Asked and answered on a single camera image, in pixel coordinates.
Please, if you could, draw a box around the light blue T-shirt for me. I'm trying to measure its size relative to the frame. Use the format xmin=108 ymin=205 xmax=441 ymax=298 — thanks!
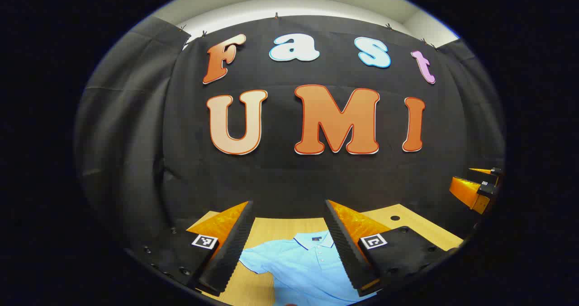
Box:
xmin=238 ymin=231 xmax=378 ymax=306

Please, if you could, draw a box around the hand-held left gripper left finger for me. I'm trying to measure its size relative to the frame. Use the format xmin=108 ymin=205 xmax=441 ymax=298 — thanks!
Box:
xmin=124 ymin=201 xmax=255 ymax=297

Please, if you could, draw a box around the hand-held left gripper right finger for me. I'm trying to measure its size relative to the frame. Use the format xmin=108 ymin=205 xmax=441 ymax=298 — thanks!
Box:
xmin=324 ymin=200 xmax=462 ymax=297

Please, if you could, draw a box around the black backdrop cloth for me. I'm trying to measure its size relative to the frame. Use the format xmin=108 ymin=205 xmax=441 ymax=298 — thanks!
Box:
xmin=75 ymin=14 xmax=506 ymax=252

